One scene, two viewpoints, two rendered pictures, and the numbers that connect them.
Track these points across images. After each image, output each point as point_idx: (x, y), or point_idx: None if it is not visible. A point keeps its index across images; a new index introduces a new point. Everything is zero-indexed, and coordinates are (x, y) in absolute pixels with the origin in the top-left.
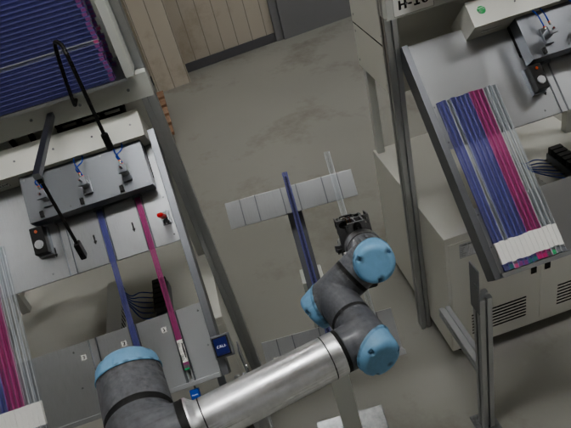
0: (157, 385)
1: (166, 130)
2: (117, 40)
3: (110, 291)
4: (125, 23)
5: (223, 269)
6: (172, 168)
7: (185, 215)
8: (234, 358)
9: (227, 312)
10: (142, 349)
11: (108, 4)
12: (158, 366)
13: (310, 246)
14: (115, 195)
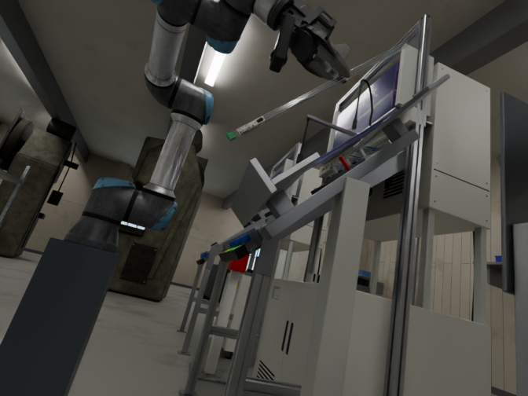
0: (185, 81)
1: (412, 149)
2: (399, 84)
3: None
4: (418, 84)
5: (400, 295)
6: (404, 180)
7: (423, 257)
8: None
9: (380, 346)
10: (210, 93)
11: (410, 73)
12: (200, 91)
13: (369, 157)
14: (350, 166)
